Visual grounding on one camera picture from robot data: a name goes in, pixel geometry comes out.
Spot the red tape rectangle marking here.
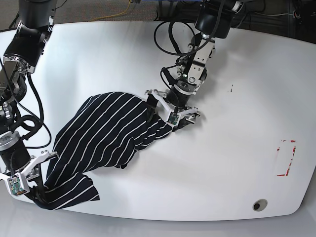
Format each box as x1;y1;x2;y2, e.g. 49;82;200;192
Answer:
274;140;297;177

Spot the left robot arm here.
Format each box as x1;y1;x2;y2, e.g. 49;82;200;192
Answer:
146;0;244;131

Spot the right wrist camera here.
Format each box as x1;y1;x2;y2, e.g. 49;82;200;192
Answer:
7;173;30;196

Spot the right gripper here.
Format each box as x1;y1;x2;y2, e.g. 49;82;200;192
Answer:
0;151;59;204

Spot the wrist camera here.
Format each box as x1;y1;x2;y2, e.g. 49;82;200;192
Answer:
167;111;180;126
7;173;30;196

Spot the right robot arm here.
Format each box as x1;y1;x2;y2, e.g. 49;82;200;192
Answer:
0;0;59;205

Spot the right table cable grommet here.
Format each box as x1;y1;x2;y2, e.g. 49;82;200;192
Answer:
252;199;268;212

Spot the black white striped t-shirt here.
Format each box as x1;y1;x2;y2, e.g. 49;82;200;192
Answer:
35;92;172;210

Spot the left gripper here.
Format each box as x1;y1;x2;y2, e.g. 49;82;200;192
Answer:
145;89;200;132

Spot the white wall cable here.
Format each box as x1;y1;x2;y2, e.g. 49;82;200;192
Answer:
254;10;294;17

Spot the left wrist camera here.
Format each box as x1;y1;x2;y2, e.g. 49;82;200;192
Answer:
167;111;180;126

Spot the yellow floor cable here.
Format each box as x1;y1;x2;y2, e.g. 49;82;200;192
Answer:
90;0;131;22

